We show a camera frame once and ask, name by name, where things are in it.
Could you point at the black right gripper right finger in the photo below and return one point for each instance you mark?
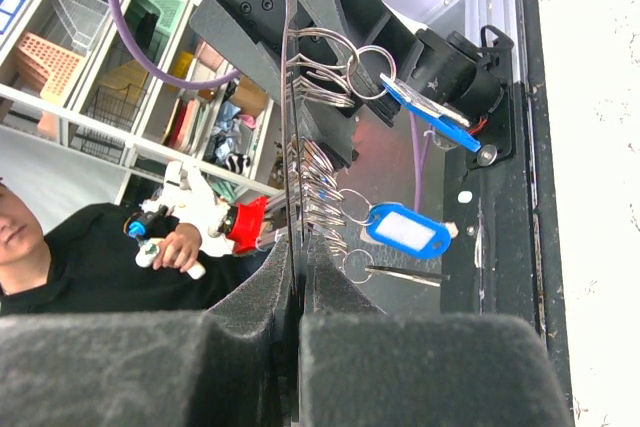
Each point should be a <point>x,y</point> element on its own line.
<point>361,367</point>

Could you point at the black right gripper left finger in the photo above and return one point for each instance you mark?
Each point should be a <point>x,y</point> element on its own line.
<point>188,368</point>

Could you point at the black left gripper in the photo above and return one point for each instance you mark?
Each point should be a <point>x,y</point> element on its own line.
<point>321,60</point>

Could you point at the key with blue tag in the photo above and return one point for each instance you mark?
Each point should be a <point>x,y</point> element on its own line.
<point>394,225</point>
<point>445,120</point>

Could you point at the person's hand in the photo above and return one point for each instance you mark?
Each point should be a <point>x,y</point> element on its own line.
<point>180,249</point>

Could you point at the person in black shirt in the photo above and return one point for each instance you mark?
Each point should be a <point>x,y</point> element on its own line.
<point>87,265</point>

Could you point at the white storage shelf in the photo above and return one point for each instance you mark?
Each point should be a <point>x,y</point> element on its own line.
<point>79,113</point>

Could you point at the white teleoperation handle device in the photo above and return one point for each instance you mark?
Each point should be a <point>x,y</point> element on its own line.
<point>225,228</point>

